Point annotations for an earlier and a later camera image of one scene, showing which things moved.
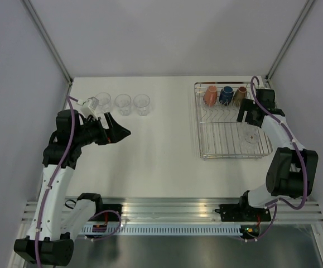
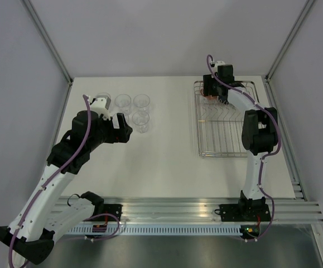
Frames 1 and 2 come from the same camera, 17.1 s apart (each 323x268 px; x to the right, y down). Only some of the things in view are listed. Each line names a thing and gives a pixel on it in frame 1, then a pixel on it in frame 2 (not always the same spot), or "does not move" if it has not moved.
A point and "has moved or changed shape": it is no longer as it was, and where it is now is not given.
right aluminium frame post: [305, 9] does not move
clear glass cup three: [142, 101] does not move
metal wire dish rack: [221, 136] does not move
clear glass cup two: [123, 102] does not move
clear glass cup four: [250, 139] has moved or changed shape
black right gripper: [246, 105] to [207, 80]
